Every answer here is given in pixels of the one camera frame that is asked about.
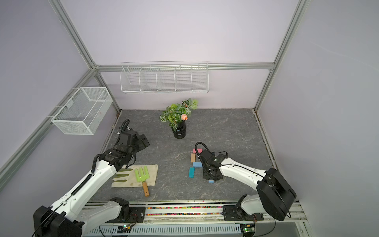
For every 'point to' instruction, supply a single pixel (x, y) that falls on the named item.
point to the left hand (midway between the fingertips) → (140, 142)
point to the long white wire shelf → (164, 77)
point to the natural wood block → (193, 158)
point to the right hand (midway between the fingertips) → (209, 174)
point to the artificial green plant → (174, 113)
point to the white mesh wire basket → (82, 114)
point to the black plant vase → (180, 132)
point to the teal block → (191, 172)
